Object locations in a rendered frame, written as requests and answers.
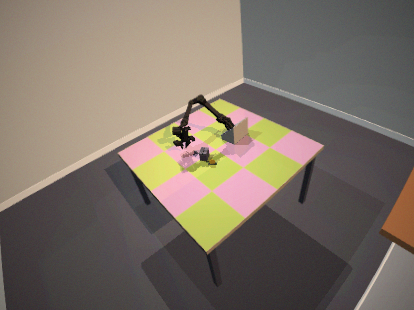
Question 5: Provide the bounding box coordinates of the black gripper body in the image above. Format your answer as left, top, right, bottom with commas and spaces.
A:
173, 134, 195, 147

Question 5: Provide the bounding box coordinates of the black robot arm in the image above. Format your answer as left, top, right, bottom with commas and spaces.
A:
172, 94, 235, 139

